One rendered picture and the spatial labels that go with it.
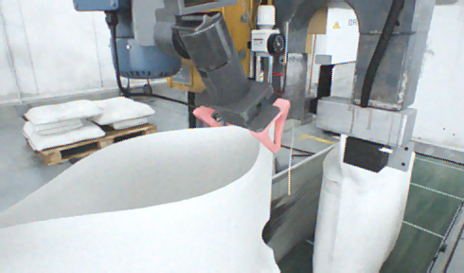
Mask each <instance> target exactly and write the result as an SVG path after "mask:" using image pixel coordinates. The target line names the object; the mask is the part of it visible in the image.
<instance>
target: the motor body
mask: <svg viewBox="0 0 464 273"><path fill-rule="evenodd" d="M117 19H118V23H117V26H116V52H117V58H118V65H119V75H120V77H122V78H128V79H135V80H151V79H161V78H166V77H172V76H174V75H176V74H177V73H178V72H179V70H180V67H181V64H182V59H181V58H180V57H173V56H171V55H169V54H163V52H161V51H160V50H159V49H158V48H157V47H156V46H141V45H137V44H136V41H135V39H134V33H133V32H132V28H131V22H132V21H133V13H132V11H131V10H128V11H119V12H118V15H117ZM109 47H110V48H111V50H110V52H111V58H112V64H113V68H115V64H114V58H113V57H114V51H113V45H112V39H111V38H110V44H109ZM115 70H116V69H115Z"/></svg>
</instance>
